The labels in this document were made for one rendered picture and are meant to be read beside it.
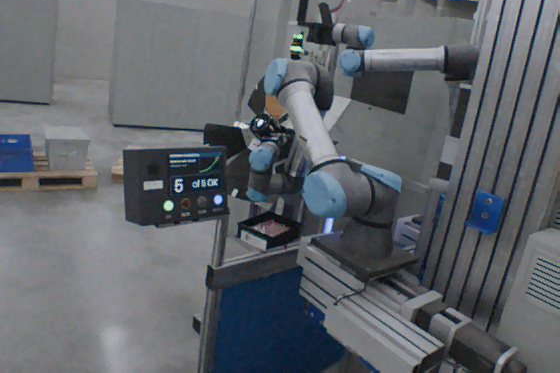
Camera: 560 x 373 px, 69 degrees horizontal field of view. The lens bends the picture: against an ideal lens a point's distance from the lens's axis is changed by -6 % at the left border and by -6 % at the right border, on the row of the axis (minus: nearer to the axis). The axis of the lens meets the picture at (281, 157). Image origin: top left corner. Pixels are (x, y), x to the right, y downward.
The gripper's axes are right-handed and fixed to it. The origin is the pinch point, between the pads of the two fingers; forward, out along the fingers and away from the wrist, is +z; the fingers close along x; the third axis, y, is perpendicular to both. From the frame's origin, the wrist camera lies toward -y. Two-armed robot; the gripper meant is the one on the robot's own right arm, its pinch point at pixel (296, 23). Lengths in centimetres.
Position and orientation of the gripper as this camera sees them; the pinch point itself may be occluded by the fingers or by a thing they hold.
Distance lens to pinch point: 185.3
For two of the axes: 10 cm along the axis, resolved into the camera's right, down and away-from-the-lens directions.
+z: -7.7, -2.6, 5.8
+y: -1.5, 9.6, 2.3
